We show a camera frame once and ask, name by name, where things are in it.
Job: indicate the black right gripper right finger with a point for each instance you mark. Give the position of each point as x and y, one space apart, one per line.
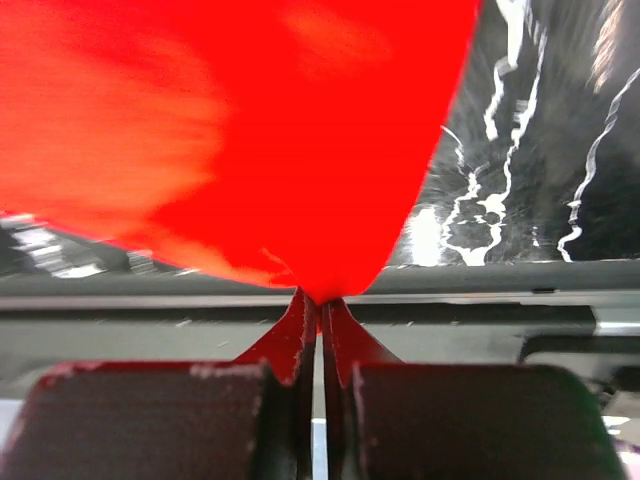
347 346

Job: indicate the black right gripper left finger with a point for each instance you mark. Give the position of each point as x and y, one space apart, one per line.
286 353

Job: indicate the red t shirt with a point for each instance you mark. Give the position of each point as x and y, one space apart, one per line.
277 143

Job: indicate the black marbled table mat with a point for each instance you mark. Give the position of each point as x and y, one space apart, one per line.
538 157

